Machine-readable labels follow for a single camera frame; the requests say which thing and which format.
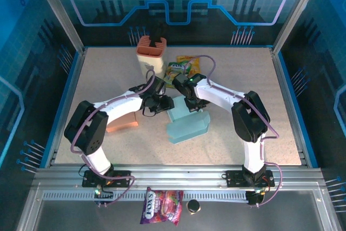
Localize light blue paper box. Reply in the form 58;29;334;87
166;95;211;145

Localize orange paper box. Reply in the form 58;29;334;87
106;110;139;134

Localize yellow candy bag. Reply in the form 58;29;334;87
176;55;201;74

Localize green Fox's candy bag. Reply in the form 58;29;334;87
164;62;187;88

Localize cream knife block pink top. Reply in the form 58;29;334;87
136;35;168;80

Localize purple Fox's berries candy bag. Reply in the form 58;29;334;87
139;187;184;226

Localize small black round cap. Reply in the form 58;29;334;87
187;199;201;215

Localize small black controller board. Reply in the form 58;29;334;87
245;187;265;208
93;184;114;208

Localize black knife handle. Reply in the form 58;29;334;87
151;19;166;48

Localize aluminium frame rail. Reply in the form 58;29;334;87
34;163;325;188

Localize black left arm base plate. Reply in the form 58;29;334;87
82;170;132;188

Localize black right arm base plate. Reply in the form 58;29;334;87
225;170;275;188

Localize slotted aluminium cable strip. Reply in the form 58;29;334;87
43;189;249;202

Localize aluminium frame post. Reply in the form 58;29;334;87
271;0;324;55
29;0;87;55

